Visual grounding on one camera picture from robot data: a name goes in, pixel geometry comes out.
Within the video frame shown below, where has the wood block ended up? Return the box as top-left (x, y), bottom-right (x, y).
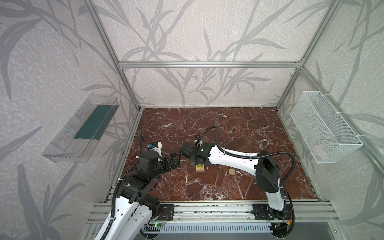
top-left (196, 165), bottom-right (205, 173)

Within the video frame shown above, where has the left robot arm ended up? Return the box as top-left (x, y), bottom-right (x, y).
top-left (95, 149), bottom-right (181, 240)

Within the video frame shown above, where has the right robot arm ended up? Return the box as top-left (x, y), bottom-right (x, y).
top-left (181, 143), bottom-right (286, 212)

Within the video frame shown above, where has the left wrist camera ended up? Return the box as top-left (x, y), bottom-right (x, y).
top-left (148, 142), bottom-right (162, 157)

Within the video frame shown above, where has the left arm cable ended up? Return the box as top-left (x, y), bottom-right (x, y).
top-left (98, 132), bottom-right (149, 240)

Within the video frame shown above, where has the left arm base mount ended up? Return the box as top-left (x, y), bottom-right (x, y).
top-left (152, 204), bottom-right (175, 221)

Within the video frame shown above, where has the clear plastic wall bin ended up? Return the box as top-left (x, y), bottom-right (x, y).
top-left (42, 94), bottom-right (120, 163)

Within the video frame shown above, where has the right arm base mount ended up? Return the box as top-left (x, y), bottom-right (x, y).
top-left (251, 204), bottom-right (293, 221)

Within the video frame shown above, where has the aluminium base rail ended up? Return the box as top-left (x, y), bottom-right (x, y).
top-left (86, 200), bottom-right (340, 224)

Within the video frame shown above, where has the white wire basket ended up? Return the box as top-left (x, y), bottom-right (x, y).
top-left (290, 91), bottom-right (364, 164)

